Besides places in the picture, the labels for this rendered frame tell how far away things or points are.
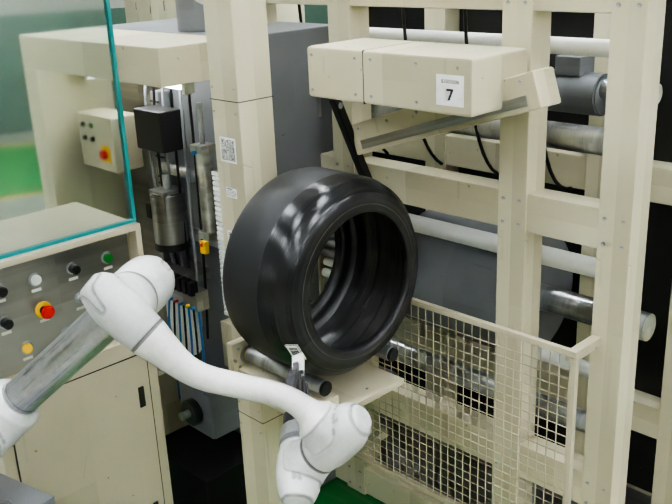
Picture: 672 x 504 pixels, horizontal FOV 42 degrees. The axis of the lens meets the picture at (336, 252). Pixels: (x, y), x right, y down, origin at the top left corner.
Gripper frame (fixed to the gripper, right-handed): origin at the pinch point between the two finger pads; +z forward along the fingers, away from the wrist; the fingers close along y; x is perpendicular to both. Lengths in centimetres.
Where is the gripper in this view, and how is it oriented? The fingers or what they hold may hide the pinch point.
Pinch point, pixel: (298, 365)
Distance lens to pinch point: 232.4
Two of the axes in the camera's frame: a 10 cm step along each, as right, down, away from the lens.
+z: -0.3, -6.6, 7.5
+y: 3.9, 6.8, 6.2
